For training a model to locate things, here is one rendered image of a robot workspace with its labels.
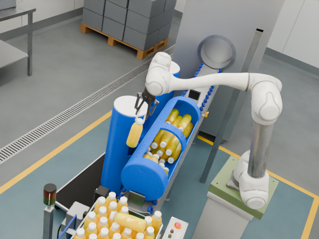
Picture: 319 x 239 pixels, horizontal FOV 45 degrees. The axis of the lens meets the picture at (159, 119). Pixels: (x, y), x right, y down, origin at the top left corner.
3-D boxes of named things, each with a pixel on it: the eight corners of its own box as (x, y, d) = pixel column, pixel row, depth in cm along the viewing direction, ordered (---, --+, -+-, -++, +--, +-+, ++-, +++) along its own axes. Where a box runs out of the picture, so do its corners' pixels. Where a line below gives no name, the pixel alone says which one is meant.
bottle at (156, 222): (143, 236, 225) (149, 216, 215) (148, 228, 231) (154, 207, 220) (154, 242, 224) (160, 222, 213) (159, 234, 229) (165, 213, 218)
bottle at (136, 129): (138, 148, 236) (146, 125, 225) (127, 149, 232) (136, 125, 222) (134, 140, 240) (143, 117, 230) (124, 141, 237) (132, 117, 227)
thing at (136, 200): (142, 208, 238) (146, 195, 231) (141, 211, 236) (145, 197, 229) (127, 202, 239) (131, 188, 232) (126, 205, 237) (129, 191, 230)
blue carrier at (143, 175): (193, 133, 309) (206, 105, 292) (156, 208, 239) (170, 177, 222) (161, 118, 312) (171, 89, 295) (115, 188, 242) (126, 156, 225)
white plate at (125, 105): (113, 113, 292) (112, 114, 293) (149, 118, 296) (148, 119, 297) (115, 93, 314) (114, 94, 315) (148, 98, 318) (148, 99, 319)
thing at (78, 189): (178, 152, 434) (181, 142, 426) (95, 241, 321) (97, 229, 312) (139, 131, 450) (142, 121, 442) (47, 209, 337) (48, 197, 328)
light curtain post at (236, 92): (206, 179, 407) (263, 30, 309) (204, 183, 403) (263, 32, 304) (200, 177, 408) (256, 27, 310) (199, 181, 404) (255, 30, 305)
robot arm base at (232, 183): (258, 178, 263) (262, 172, 259) (251, 198, 245) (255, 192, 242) (234, 166, 267) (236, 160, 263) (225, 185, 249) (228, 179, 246)
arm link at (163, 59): (146, 71, 214) (144, 81, 203) (155, 46, 206) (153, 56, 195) (165, 78, 216) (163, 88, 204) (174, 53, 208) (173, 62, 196)
